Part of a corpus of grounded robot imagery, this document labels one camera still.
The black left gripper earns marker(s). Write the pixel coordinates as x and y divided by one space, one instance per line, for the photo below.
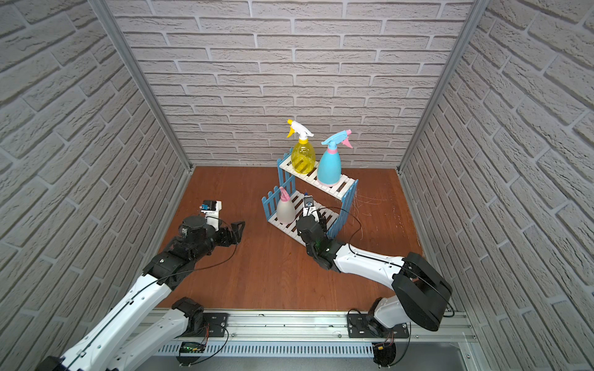
225 234

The pink white spray bottle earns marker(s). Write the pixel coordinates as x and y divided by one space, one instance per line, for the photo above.
285 210

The blue white slatted shelf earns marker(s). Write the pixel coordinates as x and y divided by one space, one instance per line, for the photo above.
336 217

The teal pink spray bottle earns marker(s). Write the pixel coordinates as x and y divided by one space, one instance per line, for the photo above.
330 168

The yellow spray bottle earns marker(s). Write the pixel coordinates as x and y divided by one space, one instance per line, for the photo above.
303 156

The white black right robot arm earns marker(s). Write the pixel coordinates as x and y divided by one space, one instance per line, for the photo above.
421 294

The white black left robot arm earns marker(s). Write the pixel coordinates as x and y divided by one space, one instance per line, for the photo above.
110 345

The small green circuit board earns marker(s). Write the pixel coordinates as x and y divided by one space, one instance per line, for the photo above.
192 348

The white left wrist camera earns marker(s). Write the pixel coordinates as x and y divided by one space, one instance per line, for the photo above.
211 210

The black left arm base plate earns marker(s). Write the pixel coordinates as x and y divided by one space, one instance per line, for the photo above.
213 323

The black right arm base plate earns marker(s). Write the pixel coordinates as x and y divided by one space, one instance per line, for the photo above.
362 325

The aluminium front rail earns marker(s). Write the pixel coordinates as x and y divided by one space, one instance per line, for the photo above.
299 334

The aluminium corner post right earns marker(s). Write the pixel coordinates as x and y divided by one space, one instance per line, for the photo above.
469 28

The aluminium corner post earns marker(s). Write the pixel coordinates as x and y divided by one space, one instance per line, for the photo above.
469 28
108 21

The aluminium corner post left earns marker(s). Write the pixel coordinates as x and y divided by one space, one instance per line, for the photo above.
108 21

